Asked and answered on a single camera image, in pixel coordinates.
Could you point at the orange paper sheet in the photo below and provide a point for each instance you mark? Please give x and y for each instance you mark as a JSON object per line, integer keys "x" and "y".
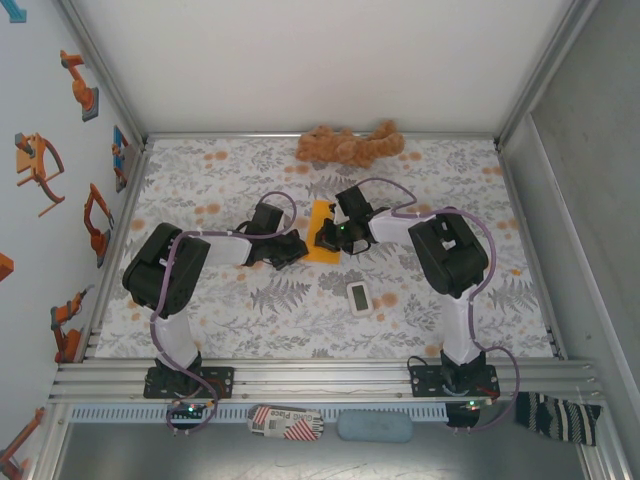
{"x": 320, "y": 252}

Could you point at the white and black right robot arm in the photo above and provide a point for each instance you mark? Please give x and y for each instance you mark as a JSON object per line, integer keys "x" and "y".
{"x": 445, "y": 250}

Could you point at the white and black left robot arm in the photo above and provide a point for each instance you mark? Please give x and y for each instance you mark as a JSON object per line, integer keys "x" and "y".
{"x": 150, "y": 270}

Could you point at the white digital timer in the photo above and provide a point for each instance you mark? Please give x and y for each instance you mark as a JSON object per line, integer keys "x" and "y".
{"x": 359, "y": 299}

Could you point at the brown plush toy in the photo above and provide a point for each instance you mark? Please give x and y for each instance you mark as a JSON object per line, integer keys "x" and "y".
{"x": 345, "y": 147}

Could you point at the floral printed table mat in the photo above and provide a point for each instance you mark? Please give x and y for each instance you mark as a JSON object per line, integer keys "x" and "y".
{"x": 250, "y": 340}

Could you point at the red white printed pouch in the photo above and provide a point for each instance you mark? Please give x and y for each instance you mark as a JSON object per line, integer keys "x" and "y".
{"x": 285, "y": 424}

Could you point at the small circuit board green light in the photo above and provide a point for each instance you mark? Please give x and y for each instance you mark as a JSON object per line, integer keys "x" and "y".
{"x": 190, "y": 410}
{"x": 472, "y": 404}

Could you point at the blue-grey glasses case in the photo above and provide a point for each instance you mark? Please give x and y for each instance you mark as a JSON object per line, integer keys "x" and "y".
{"x": 375, "y": 426}

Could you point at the grey metal shelf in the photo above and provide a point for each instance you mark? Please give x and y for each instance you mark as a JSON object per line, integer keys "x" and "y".
{"x": 200, "y": 457}

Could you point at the black white striped sock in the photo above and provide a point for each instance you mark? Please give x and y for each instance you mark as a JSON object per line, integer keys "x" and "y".
{"x": 555, "y": 417}

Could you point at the aluminium frame rail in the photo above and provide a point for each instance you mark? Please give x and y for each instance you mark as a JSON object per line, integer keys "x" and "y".
{"x": 532, "y": 250}
{"x": 325, "y": 385}
{"x": 117, "y": 250}

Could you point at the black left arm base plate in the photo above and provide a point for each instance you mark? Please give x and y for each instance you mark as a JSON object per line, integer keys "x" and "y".
{"x": 225, "y": 382}

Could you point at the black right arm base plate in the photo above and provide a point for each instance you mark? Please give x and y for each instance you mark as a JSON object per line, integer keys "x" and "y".
{"x": 425, "y": 382}

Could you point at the blue and orange wall sticker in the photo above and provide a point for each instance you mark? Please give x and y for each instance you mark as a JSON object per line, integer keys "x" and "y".
{"x": 119, "y": 150}

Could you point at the aluminium frame post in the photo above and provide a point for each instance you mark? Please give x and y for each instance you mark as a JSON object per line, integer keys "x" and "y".
{"x": 545, "y": 75}
{"x": 105, "y": 75}

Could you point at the orange gripper wall sticker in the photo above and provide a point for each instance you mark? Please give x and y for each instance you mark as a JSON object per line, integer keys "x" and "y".
{"x": 30, "y": 165}

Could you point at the orange block wall sticker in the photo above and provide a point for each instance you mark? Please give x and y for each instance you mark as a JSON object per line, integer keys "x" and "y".
{"x": 5, "y": 267}

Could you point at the blue machine wall sticker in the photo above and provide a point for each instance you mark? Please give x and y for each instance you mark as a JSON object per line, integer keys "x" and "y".
{"x": 15, "y": 15}

